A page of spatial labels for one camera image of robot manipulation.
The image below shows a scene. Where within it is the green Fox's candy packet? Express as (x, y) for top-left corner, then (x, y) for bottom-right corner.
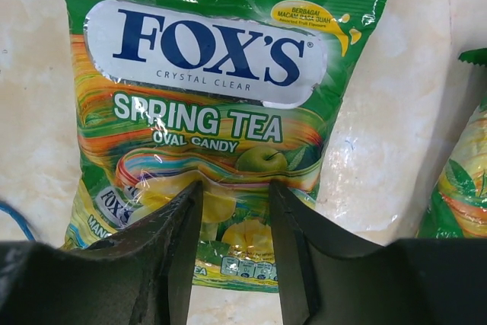
(64, 0), (387, 293)

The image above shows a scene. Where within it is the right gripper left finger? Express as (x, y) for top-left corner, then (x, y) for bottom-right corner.
(1, 182), (202, 324)

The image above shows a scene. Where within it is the blue checkered paper bag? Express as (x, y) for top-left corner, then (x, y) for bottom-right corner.
(0, 199), (37, 241)

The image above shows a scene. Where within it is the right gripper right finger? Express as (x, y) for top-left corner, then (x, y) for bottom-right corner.
(269, 180), (486, 324)

